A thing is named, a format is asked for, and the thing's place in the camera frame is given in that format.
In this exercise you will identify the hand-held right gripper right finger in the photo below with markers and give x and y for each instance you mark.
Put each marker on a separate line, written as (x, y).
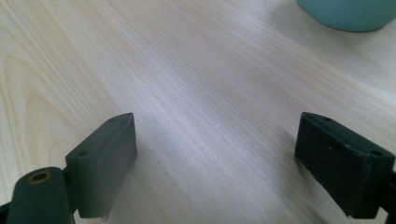
(339, 168)

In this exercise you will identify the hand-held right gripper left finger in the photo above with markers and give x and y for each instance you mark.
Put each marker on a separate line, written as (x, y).
(102, 168)

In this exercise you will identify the teal round container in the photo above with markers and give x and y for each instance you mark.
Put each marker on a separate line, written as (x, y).
(351, 14)

